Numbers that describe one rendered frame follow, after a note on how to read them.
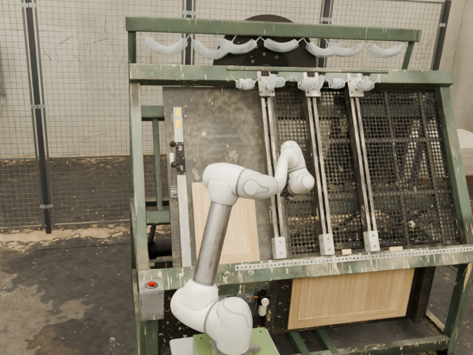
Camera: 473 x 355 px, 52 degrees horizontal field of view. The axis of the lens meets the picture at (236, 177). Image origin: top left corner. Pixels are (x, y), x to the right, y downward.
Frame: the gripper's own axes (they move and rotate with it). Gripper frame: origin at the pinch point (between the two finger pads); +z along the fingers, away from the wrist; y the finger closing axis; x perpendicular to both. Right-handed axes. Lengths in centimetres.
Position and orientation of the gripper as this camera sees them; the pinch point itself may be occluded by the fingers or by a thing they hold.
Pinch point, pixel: (283, 194)
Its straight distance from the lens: 294.7
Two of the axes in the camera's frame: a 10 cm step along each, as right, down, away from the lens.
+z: -2.2, 2.1, 9.5
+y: -0.8, -9.8, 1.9
